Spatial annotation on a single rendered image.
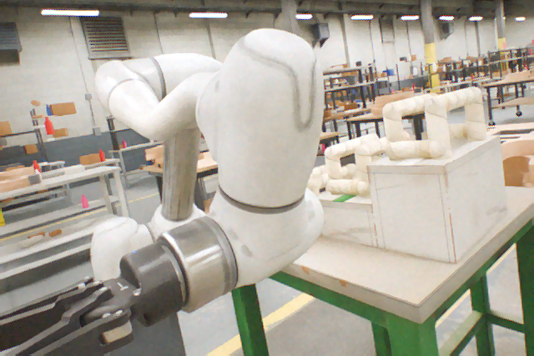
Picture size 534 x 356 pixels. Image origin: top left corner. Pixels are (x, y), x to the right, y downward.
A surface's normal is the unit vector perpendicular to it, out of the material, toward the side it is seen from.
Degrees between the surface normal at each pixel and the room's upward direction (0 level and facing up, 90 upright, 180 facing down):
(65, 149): 90
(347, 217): 90
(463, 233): 90
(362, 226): 90
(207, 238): 44
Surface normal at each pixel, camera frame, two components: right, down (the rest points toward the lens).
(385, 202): -0.74, 0.22
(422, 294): -0.18, -0.98
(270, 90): -0.03, 0.17
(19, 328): 0.30, 0.04
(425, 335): 0.62, 0.00
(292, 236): 0.65, 0.35
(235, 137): -0.58, 0.31
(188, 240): 0.21, -0.79
